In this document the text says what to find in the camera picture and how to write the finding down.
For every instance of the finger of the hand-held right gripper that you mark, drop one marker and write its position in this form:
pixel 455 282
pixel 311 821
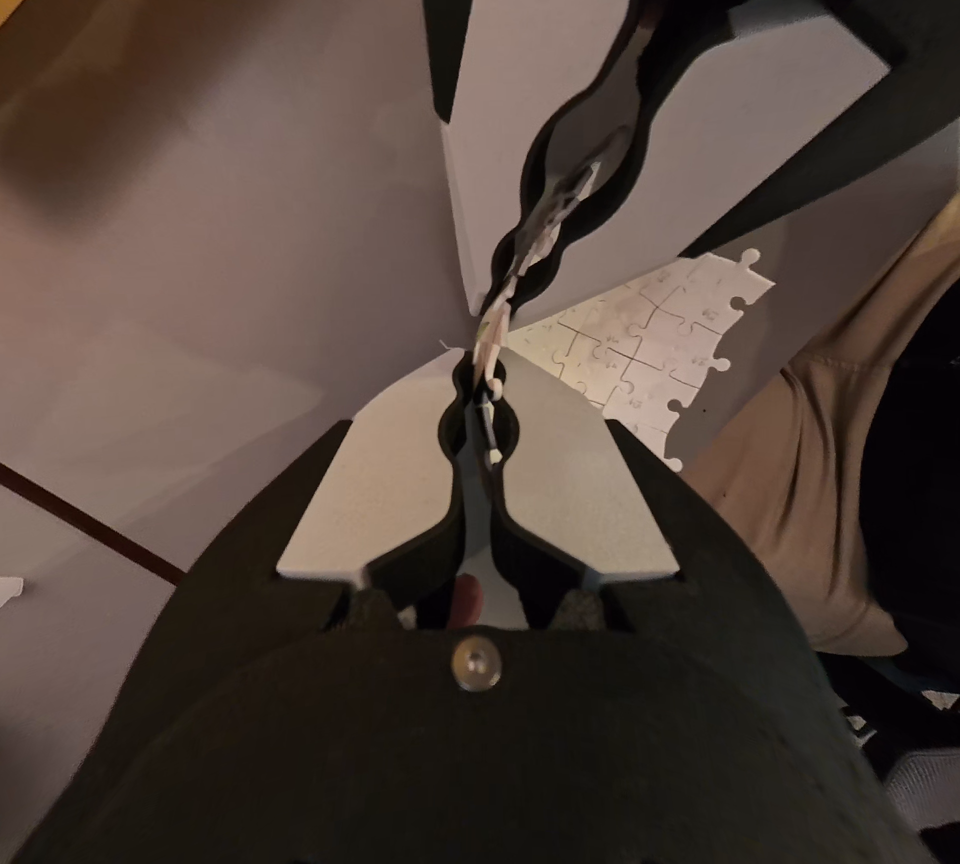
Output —
pixel 525 16
pixel 735 129

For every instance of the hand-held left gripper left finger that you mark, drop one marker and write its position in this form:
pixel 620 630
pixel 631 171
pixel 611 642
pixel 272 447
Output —
pixel 375 496

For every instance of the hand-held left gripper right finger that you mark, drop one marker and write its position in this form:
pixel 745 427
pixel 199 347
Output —
pixel 585 496

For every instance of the assembled white puzzle ball section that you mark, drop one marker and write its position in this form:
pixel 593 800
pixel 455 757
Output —
pixel 645 354

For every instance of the white puzzle piece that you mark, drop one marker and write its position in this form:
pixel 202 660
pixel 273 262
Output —
pixel 491 335

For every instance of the person's left hand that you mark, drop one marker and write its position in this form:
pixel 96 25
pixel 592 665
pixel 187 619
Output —
pixel 469 598

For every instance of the person's black top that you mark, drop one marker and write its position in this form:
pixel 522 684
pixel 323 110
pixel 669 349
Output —
pixel 915 466

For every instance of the pile of clear plastic clips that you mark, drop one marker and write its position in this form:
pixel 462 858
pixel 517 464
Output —
pixel 9 590

